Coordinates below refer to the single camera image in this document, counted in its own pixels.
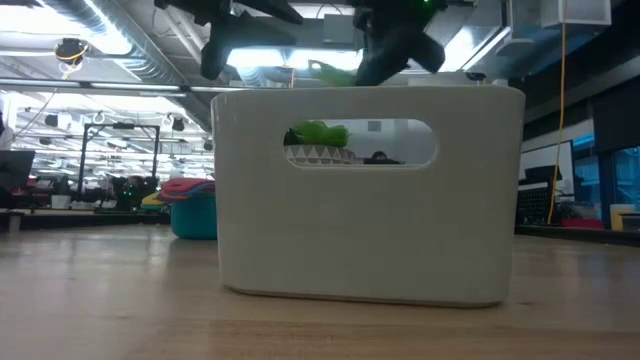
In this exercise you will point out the yellow measuring cup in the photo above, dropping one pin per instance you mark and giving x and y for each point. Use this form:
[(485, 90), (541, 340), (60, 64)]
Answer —
[(152, 200)]

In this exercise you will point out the black computer monitor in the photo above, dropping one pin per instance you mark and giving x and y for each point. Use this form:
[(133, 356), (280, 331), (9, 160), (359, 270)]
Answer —
[(15, 170)]

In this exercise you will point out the yellow bin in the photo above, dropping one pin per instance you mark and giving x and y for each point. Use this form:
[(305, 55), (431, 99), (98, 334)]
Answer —
[(622, 215)]

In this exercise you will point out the green measuring cup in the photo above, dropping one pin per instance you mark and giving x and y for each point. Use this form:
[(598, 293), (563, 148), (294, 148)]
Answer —
[(337, 77)]

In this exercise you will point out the teal measuring cup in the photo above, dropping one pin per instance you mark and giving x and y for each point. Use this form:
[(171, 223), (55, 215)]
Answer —
[(192, 217)]

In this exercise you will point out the pink measuring cup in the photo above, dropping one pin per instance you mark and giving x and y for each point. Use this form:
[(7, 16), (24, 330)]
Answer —
[(185, 184)]

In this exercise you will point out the black metal rack frame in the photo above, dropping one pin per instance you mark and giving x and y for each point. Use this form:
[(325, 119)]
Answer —
[(82, 160)]

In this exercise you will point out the white ceiling box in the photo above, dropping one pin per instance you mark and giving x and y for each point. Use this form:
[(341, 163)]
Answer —
[(575, 12)]

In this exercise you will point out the red box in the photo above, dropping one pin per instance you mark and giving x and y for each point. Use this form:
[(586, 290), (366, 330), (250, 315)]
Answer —
[(582, 223)]

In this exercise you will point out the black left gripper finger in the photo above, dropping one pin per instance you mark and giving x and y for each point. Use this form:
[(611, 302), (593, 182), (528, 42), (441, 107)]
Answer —
[(270, 10), (225, 40)]

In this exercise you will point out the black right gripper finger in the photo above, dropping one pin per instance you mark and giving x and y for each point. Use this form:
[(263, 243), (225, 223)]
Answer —
[(385, 55), (427, 52)]

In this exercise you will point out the clear plastic tray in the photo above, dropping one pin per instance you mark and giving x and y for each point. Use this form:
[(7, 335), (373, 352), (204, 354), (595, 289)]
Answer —
[(370, 225)]

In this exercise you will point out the green succulent in white pot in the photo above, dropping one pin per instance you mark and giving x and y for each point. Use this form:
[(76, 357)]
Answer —
[(320, 135)]

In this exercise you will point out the black background robot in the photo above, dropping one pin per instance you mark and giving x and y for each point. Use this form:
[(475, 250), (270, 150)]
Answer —
[(132, 192)]

